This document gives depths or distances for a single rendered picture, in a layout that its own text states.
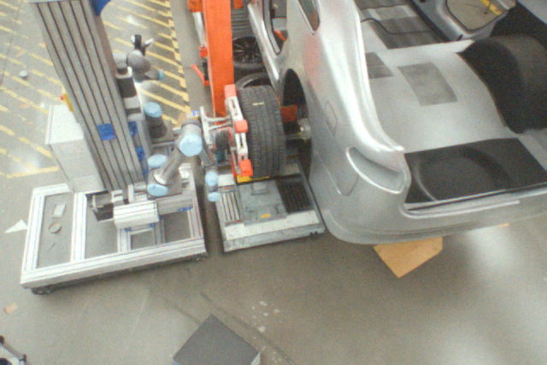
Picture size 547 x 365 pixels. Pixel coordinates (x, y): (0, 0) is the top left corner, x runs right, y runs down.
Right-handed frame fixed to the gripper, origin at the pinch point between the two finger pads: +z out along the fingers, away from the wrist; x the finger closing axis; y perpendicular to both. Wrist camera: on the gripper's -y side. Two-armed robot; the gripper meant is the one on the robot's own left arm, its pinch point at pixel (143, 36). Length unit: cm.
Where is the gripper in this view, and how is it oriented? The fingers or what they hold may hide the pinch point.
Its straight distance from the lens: 344.0
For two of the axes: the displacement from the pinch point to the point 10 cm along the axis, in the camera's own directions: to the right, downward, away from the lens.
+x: 9.9, 1.1, 1.3
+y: -1.7, 6.5, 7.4
